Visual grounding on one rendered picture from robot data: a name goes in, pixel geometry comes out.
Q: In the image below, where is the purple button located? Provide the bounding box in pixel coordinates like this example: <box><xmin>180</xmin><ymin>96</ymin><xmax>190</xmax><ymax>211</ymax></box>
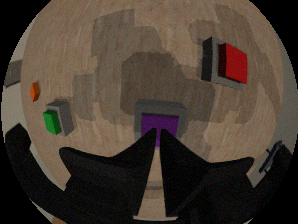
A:
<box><xmin>133</xmin><ymin>99</ymin><xmax>188</xmax><ymax>151</ymax></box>

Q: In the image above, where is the orange block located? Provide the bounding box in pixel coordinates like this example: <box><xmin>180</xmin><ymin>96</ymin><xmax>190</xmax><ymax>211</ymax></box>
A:
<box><xmin>31</xmin><ymin>81</ymin><xmax>40</xmax><ymax>101</ymax></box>

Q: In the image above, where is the red button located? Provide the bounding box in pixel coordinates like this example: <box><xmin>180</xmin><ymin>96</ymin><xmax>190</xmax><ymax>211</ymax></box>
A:
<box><xmin>201</xmin><ymin>36</ymin><xmax>247</xmax><ymax>91</ymax></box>

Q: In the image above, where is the green button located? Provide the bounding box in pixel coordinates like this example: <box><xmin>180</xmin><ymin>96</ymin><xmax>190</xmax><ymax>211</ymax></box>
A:
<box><xmin>43</xmin><ymin>101</ymin><xmax>74</xmax><ymax>137</ymax></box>

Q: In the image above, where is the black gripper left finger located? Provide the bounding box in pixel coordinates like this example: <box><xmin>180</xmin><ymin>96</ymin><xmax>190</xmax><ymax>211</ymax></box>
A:
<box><xmin>59</xmin><ymin>128</ymin><xmax>157</xmax><ymax>216</ymax></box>

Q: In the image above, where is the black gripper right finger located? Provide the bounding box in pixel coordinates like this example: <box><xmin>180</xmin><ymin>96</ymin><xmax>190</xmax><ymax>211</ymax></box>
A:
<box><xmin>158</xmin><ymin>128</ymin><xmax>254</xmax><ymax>217</ymax></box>

